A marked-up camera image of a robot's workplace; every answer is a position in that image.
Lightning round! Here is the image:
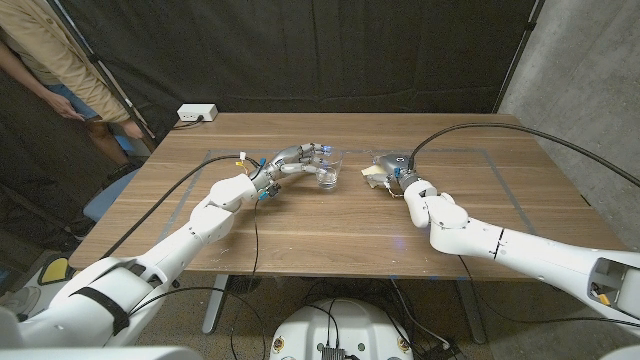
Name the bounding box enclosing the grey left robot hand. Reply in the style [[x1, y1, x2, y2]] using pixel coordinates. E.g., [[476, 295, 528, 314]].
[[249, 142, 335, 194]]

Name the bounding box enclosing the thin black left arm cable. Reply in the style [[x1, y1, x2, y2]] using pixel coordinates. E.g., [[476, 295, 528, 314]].
[[229, 198, 261, 360]]

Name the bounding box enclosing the yellow and black floor object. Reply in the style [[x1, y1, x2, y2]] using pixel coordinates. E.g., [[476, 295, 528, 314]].
[[37, 255, 76, 286]]

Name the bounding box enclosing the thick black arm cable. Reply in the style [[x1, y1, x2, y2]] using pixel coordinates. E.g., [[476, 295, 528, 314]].
[[408, 122, 640, 190], [99, 154, 264, 260]]

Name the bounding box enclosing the black backdrop curtain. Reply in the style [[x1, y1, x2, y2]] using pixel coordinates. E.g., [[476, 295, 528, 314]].
[[49, 0, 539, 144]]

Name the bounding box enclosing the person in tan shirt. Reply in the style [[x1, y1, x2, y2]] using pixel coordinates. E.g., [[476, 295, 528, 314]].
[[0, 0, 151, 166]]

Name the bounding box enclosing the black backdrop pole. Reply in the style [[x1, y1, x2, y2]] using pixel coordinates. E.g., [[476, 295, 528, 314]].
[[46, 0, 161, 149], [492, 0, 546, 115]]

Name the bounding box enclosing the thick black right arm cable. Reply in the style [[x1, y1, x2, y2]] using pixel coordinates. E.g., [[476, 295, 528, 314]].
[[408, 122, 640, 190]]

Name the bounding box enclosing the black power strip cable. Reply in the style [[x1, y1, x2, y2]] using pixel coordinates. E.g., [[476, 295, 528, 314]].
[[172, 115, 205, 131]]

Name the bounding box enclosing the blue stool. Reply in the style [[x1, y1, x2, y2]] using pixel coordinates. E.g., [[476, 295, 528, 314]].
[[82, 167, 144, 224]]

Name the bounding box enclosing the white power strip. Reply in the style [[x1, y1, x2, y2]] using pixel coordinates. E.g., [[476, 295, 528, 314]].
[[176, 103, 219, 123]]

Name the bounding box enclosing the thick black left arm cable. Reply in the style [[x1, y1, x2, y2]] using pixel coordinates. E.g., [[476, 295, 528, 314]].
[[99, 154, 264, 260]]

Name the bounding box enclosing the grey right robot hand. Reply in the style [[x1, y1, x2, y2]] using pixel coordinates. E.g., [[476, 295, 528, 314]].
[[372, 152, 424, 194]]

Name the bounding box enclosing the clear glass cup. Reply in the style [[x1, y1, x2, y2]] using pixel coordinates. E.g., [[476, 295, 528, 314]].
[[314, 147, 345, 190]]

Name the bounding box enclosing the grey table leg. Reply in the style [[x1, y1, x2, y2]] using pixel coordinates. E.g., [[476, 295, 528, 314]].
[[454, 279, 487, 345]]

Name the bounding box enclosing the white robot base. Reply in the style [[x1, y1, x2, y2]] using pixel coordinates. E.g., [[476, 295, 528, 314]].
[[269, 298, 415, 360]]

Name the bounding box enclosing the white table leg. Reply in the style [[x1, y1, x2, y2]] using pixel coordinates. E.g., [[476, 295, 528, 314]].
[[202, 273, 231, 335]]

